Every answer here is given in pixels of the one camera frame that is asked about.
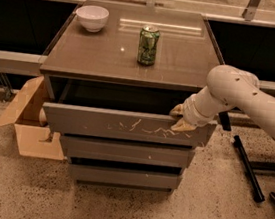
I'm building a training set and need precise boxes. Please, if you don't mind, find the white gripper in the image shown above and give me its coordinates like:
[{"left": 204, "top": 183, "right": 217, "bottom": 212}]
[{"left": 169, "top": 95, "right": 214, "bottom": 132}]

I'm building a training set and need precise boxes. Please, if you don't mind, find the grey top drawer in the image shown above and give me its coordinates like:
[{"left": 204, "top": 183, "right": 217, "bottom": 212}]
[{"left": 43, "top": 103, "right": 216, "bottom": 147}]

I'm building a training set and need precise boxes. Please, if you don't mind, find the grey drawer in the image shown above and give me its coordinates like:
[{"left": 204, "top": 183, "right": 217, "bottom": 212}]
[
  {"left": 69, "top": 164, "right": 182, "bottom": 190},
  {"left": 60, "top": 135, "right": 194, "bottom": 168},
  {"left": 43, "top": 103, "right": 216, "bottom": 147}
]

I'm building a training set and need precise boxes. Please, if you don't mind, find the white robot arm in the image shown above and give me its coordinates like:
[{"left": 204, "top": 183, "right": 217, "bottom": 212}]
[{"left": 170, "top": 65, "right": 275, "bottom": 140}]

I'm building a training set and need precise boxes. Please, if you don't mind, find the grey bottom drawer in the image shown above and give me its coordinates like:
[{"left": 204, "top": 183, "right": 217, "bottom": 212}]
[{"left": 69, "top": 164, "right": 182, "bottom": 190}]

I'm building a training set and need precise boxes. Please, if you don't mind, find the grey drawer cabinet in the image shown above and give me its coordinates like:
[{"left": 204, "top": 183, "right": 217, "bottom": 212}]
[{"left": 25, "top": 0, "right": 231, "bottom": 201}]

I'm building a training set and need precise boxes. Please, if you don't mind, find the grey middle drawer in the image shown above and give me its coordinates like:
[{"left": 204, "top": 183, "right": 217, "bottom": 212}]
[{"left": 60, "top": 135, "right": 194, "bottom": 168}]

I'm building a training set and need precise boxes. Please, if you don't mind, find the open cardboard box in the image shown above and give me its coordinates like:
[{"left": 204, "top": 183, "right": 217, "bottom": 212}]
[{"left": 0, "top": 76, "right": 65, "bottom": 161}]

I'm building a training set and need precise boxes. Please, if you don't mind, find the green soda can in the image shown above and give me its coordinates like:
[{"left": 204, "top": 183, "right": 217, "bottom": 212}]
[{"left": 137, "top": 24, "right": 161, "bottom": 66}]

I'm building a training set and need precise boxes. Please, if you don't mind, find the black stand leg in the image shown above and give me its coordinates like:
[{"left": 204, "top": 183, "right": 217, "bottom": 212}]
[{"left": 207, "top": 108, "right": 275, "bottom": 206}]

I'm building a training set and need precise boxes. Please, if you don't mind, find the white ceramic bowl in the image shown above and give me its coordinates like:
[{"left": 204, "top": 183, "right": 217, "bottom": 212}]
[{"left": 76, "top": 5, "right": 110, "bottom": 32}]

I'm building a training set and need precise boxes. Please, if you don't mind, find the white roll in box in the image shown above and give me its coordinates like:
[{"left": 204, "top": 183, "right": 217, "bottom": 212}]
[{"left": 38, "top": 108, "right": 47, "bottom": 126}]

